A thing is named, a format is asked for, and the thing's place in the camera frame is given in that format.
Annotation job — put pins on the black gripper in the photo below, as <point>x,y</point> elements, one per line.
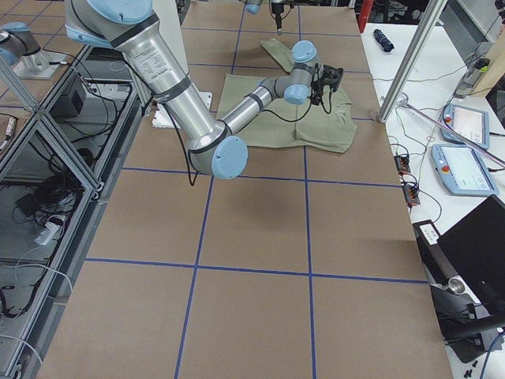
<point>277,12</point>
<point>318,84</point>

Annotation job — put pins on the olive green long-sleeve shirt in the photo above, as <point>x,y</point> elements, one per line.
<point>333,132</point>

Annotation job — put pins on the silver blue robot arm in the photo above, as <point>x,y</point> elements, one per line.
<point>132,27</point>
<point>253,7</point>

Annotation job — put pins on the folded dark blue umbrella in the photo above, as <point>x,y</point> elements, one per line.
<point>385,44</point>

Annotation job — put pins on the orange terminal block upper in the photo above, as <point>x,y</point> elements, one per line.
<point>402,163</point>

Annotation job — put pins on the orange terminal block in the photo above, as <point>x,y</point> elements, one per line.
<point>411,193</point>
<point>402,163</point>

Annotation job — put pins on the orange terminal block lower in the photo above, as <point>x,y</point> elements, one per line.
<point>411,193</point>

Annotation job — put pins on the far blue teach pendant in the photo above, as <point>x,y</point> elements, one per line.
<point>469,122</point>

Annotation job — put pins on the blue teach pendant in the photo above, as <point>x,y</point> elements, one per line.
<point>462,171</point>
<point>469,122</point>

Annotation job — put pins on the near blue teach pendant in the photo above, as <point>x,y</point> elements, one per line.
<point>462,171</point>

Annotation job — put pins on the reacher grabber stick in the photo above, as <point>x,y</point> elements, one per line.
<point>405,104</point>

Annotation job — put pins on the black box with label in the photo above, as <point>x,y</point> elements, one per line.
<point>438,265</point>

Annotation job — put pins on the black laptop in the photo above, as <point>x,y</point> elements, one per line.
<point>475,248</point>

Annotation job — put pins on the black tripod stand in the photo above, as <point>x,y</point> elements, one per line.
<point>468,328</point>

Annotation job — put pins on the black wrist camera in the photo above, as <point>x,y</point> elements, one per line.
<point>332,77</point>

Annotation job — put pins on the aluminium frame post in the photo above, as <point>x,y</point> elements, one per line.
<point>420,37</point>

